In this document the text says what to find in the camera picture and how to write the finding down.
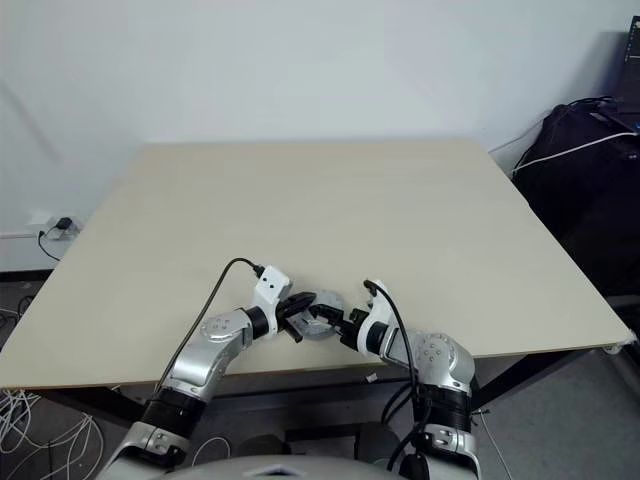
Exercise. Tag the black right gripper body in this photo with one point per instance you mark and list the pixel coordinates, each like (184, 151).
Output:
(357, 317)

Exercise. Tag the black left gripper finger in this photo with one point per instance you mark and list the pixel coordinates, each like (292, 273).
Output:
(296, 332)
(300, 301)

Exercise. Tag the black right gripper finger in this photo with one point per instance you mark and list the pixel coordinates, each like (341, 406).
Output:
(343, 336)
(330, 314)

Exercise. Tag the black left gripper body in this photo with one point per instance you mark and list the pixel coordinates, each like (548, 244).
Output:
(289, 315)

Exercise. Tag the clear tape roll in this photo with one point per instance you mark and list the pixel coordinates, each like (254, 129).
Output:
(332, 300)

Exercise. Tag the silver motor housing copper windings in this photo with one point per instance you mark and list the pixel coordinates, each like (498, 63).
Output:
(320, 337)

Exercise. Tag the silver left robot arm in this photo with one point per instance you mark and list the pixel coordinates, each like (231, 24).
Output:
(200, 360)

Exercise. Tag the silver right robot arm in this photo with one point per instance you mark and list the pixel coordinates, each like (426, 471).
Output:
(440, 360)

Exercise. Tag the silver robot torso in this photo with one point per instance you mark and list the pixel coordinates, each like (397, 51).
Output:
(270, 470)

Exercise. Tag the black bag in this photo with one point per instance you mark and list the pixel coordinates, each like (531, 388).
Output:
(575, 210)

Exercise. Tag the black power adapter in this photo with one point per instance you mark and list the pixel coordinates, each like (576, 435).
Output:
(63, 223)

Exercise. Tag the black laptop screen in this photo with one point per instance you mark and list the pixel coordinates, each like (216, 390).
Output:
(632, 75)

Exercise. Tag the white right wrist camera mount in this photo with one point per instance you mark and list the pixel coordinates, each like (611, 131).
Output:
(380, 310)

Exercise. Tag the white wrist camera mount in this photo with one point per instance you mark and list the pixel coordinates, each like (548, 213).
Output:
(380, 310)
(270, 285)

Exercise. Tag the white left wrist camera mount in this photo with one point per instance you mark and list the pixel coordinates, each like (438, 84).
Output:
(270, 285)

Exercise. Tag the black table frame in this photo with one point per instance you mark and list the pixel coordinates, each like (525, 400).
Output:
(100, 405)

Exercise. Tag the white wall socket strip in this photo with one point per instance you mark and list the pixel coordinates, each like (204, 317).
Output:
(40, 218)

